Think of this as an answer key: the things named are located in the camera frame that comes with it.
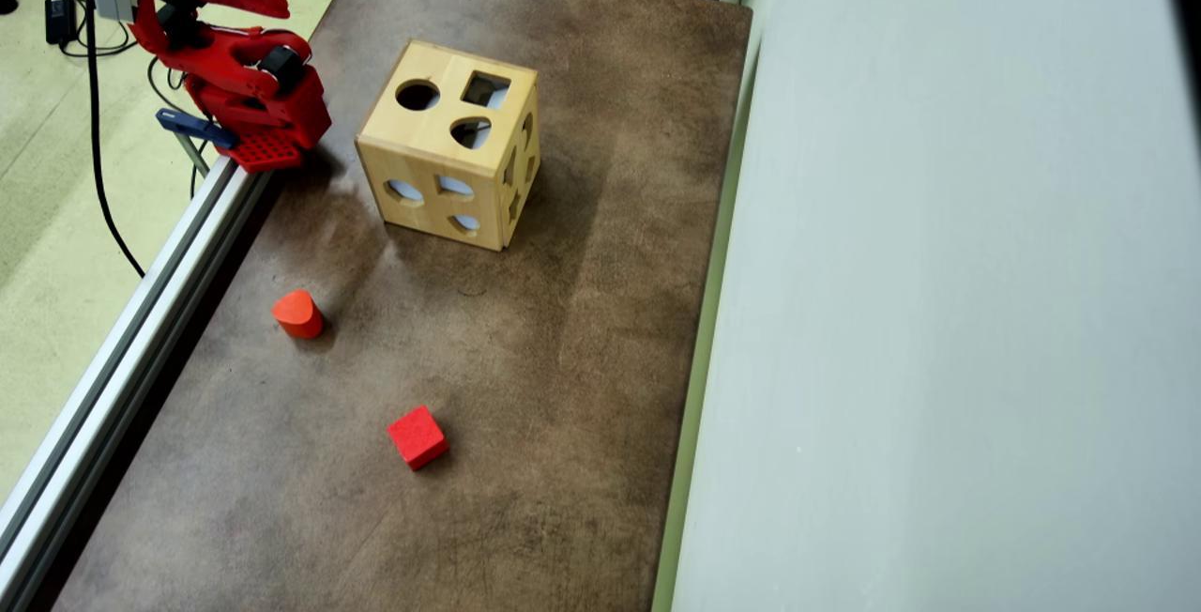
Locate wooden shape sorter box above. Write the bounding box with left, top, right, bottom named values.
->
left=355, top=38, right=542, bottom=252

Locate black power adapter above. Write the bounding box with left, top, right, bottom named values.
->
left=44, top=0, right=78, bottom=45

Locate aluminium profile rail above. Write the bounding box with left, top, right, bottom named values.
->
left=0, top=154, right=273, bottom=612

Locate blue table clamp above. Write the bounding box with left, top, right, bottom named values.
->
left=156, top=108, right=237, bottom=176

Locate orange teardrop block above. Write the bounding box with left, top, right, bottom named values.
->
left=272, top=288, right=326, bottom=341

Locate thick black camera cable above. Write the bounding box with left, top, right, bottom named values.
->
left=83, top=0, right=148, bottom=278

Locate red cube block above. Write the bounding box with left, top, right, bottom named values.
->
left=387, top=405, right=450, bottom=471

